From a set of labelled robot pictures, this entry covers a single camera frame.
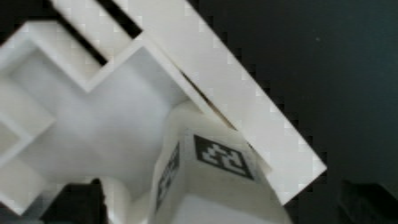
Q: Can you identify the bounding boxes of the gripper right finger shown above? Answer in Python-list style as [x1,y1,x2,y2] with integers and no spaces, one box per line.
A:
[337,180,398,224]

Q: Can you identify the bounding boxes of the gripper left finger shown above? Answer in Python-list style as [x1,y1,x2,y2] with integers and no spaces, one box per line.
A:
[40,179,108,224]

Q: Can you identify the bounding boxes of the white chair leg with tag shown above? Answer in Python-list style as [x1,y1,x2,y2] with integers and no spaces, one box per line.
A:
[149,102,293,224]

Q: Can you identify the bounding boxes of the white chair seat part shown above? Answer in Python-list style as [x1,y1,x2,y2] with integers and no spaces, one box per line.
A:
[0,21,197,224]

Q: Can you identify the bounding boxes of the white U-shaped fence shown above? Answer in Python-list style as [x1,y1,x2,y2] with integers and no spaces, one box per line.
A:
[110,0,327,202]

